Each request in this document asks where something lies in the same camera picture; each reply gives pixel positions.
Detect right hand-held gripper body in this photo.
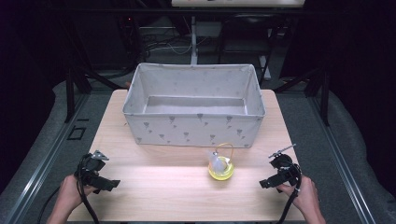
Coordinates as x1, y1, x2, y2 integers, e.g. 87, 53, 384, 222
268, 143, 303, 188

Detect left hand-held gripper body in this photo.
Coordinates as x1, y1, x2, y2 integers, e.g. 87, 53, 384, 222
74, 149, 110, 189

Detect small yellow basket with handle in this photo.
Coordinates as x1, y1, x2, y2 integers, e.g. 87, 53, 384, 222
207, 142, 235, 182

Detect grey patterned fabric storage box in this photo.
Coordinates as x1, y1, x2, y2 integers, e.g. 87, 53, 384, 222
122, 63, 267, 149

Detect person's left hand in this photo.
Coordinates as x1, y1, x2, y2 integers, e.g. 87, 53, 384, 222
57, 174, 98, 216

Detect person's right hand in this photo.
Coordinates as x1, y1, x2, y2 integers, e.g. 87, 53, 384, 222
276, 175, 320, 216

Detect white translucent plastic piece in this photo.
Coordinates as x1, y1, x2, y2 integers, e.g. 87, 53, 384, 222
207, 149, 232, 174

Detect black metal stand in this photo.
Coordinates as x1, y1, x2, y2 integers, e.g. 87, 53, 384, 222
273, 65, 332, 127
63, 66, 125, 124

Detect black office chair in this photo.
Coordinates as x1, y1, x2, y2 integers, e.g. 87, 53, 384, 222
217, 13, 283, 64

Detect white table leg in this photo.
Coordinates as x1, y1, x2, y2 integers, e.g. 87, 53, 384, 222
190, 15, 199, 65

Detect white desk top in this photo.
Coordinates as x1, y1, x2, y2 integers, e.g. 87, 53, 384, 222
171, 0, 306, 8

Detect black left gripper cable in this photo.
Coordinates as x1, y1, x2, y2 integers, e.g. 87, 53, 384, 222
36, 152, 101, 224

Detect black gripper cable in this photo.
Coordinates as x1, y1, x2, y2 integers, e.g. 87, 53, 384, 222
275, 163, 303, 224
36, 152, 101, 224

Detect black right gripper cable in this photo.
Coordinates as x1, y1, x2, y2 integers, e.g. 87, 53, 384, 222
275, 163, 303, 224

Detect aluminium floor rail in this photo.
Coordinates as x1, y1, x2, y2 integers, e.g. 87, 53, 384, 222
3, 91, 92, 224
306, 92, 377, 224

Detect cables on floor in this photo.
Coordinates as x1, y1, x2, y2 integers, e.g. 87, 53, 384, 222
138, 29, 208, 60

